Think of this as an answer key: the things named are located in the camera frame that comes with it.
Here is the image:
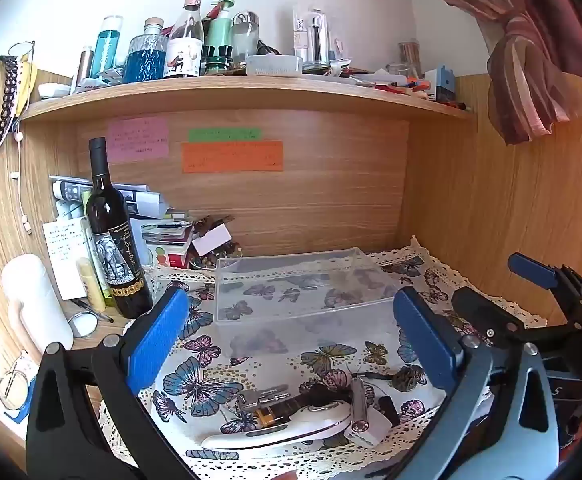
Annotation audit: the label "butterfly print lace cloth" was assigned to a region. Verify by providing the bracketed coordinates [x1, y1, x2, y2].
[98, 235, 549, 480]

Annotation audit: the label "white handwritten paper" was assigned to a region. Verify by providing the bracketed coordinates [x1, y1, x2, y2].
[42, 219, 92, 301]

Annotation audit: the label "dark wine bottle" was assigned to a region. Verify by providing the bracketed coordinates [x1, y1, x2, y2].
[85, 137, 154, 319]

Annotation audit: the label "green pump bottle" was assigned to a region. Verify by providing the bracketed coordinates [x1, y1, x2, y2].
[203, 0, 235, 73]

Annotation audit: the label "small white adapter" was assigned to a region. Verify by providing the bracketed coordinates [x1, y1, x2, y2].
[343, 417, 393, 449]

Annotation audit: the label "small brown bottle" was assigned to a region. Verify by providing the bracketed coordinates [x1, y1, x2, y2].
[77, 45, 94, 86]

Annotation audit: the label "brown carved walnut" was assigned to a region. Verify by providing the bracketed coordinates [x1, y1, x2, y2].
[391, 366, 424, 392]

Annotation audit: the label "jar of pencils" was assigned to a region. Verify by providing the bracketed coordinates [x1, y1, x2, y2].
[398, 40, 423, 78]

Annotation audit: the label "clear plastic box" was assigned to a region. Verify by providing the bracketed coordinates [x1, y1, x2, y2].
[214, 246, 403, 358]

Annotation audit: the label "white charging cable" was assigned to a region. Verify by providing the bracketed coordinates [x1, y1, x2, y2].
[10, 120, 34, 234]

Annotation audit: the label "clear acrylic case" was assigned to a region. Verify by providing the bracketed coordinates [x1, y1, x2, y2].
[292, 5, 337, 63]

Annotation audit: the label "wooden shelf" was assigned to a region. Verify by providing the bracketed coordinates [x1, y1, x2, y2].
[18, 75, 477, 123]

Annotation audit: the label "clear glass tumbler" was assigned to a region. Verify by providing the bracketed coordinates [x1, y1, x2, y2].
[231, 10, 260, 63]

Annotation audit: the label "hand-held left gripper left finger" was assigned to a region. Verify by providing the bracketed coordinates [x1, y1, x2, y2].
[26, 287, 197, 480]

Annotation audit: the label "teal water bottle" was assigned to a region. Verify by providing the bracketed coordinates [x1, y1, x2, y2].
[95, 15, 124, 78]

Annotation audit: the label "striped brown curtain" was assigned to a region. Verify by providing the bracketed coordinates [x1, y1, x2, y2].
[408, 0, 582, 146]

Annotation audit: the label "silver flashlight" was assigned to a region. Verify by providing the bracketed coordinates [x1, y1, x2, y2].
[349, 377, 372, 434]

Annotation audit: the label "white handheld massager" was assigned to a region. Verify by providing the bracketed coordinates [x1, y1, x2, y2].
[201, 402, 354, 461]

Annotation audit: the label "green tube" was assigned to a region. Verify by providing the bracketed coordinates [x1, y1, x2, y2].
[85, 230, 114, 308]

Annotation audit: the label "silver keys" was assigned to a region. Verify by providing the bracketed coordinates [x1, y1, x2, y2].
[236, 384, 289, 411]

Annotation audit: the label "orange paper note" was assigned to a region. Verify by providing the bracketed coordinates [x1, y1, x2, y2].
[181, 140, 285, 174]

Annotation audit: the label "black beaded strap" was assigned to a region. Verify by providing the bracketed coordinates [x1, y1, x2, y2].
[0, 55, 20, 146]

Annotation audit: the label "blue patterned glass bottle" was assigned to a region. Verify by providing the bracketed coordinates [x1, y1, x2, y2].
[123, 17, 168, 83]

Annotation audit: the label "small round mirror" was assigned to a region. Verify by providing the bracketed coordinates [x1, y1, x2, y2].
[67, 311, 98, 338]

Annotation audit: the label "white cylindrical bottle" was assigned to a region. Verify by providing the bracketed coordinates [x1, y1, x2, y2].
[1, 254, 75, 356]

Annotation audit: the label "pile of pens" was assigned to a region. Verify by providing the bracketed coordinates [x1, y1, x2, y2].
[341, 67, 432, 100]

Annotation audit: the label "bowl of small items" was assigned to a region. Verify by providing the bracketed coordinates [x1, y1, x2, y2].
[188, 215, 244, 271]

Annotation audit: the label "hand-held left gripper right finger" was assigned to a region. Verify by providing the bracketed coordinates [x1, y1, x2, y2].
[393, 287, 560, 480]

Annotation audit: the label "rolled printed magazine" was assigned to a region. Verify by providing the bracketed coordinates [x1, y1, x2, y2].
[48, 175, 169, 218]

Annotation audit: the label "stack of booklets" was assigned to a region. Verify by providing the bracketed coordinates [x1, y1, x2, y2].
[138, 212, 197, 268]

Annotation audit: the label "black pen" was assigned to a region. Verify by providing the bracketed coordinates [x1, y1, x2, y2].
[73, 299, 115, 323]

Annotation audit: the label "pale yellow lip balm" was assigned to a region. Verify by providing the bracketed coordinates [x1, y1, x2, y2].
[76, 257, 106, 312]

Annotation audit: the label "blue pencil sharpener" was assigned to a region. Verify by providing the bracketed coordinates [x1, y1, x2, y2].
[433, 65, 456, 101]

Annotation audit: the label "wire frame eyeglasses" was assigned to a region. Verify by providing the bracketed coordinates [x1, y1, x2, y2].
[0, 355, 39, 411]

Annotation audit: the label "blank white card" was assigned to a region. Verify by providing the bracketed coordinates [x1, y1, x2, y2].
[191, 225, 233, 256]

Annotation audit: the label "white label glass bottle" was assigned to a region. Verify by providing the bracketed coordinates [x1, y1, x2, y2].
[163, 0, 206, 79]

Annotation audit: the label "green paper note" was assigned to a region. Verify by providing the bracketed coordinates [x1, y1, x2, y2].
[187, 127, 263, 142]

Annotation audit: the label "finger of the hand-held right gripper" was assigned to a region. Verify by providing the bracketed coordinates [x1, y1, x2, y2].
[508, 253, 582, 326]
[451, 286, 528, 347]

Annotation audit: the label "pink paper note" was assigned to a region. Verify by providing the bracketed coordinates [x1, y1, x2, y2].
[107, 117, 170, 162]

